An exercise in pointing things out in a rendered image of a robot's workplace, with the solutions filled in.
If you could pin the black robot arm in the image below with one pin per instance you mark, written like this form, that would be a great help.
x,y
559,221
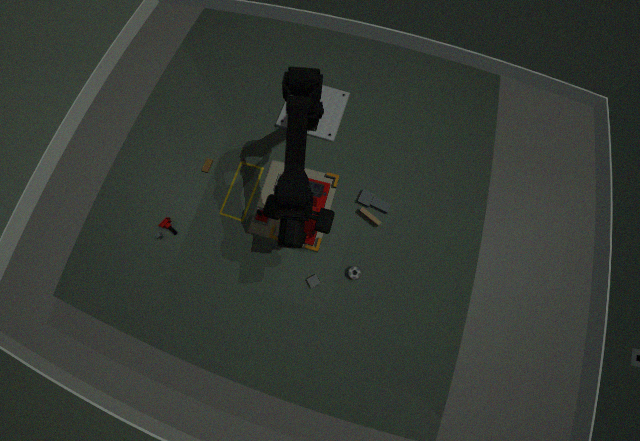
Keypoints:
x,y
304,110

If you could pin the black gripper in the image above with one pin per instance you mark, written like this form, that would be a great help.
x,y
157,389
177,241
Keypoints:
x,y
324,218

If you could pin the small black toy tyre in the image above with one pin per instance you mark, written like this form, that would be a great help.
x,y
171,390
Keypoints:
x,y
357,275

